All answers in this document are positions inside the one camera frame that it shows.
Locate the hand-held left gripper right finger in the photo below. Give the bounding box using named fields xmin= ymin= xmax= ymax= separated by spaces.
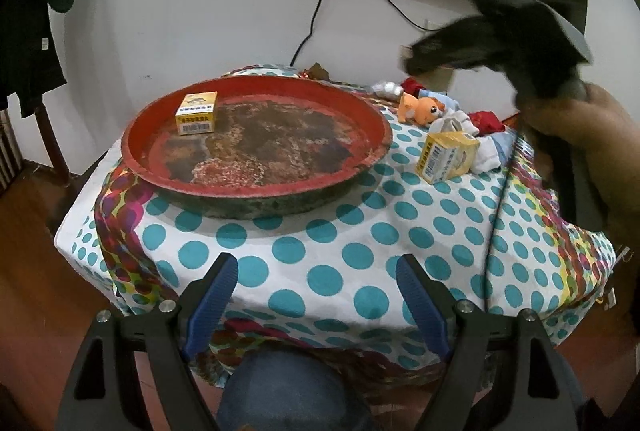
xmin=396 ymin=253 xmax=586 ymax=431

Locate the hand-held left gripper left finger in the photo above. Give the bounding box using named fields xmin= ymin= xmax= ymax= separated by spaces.
xmin=55 ymin=253 xmax=240 ymax=431

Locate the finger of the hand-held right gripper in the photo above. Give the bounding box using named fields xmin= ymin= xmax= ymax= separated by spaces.
xmin=401 ymin=16 xmax=502 ymax=76

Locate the yellow medicine box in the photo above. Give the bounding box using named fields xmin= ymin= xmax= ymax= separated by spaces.
xmin=175 ymin=92 xmax=219 ymax=135
xmin=416 ymin=131 xmax=481 ymax=184

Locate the red round tray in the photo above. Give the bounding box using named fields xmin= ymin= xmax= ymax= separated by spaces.
xmin=121 ymin=78 xmax=393 ymax=219

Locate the person's right forearm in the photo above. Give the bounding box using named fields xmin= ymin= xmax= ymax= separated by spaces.
xmin=590 ymin=86 xmax=640 ymax=244

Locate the person's right hand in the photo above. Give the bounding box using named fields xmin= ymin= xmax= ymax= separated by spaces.
xmin=519 ymin=85 xmax=622 ymax=192

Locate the orange plush toy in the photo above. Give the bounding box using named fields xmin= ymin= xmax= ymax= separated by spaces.
xmin=397 ymin=92 xmax=447 ymax=126

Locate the polka dot tablecloth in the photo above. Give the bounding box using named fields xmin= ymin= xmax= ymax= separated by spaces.
xmin=55 ymin=63 xmax=618 ymax=387

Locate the white sock bundle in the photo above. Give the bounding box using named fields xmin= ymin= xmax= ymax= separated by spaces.
xmin=372 ymin=81 xmax=405 ymax=98

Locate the person's denim-clad leg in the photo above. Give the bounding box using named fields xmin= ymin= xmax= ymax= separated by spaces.
xmin=216 ymin=350 xmax=382 ymax=431

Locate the brown snack wrapper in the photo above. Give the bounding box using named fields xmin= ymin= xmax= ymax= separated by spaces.
xmin=300 ymin=63 xmax=332 ymax=82

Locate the white plastic clip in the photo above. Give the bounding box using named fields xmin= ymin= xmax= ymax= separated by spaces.
xmin=600 ymin=246 xmax=632 ymax=309

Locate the dark hanging clothing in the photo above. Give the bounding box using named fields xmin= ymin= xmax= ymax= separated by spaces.
xmin=0 ymin=0 xmax=84 ymax=118

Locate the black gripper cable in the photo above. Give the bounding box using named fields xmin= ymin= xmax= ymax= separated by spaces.
xmin=482 ymin=123 xmax=521 ymax=314

